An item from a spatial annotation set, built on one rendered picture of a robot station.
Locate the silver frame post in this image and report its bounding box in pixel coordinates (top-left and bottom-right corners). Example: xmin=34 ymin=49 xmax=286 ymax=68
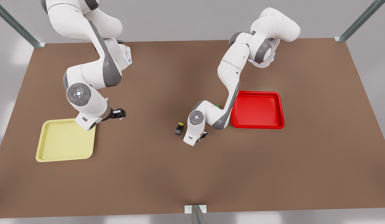
xmin=334 ymin=0 xmax=385 ymax=42
xmin=0 ymin=0 xmax=46 ymax=48
xmin=184 ymin=205 xmax=208 ymax=224

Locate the red square tray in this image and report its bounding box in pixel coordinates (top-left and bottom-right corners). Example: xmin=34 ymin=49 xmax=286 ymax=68
xmin=231 ymin=91 xmax=285 ymax=129

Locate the yellow square tray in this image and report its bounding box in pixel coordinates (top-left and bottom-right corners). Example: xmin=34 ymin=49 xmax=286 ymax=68
xmin=36 ymin=119 xmax=96 ymax=163

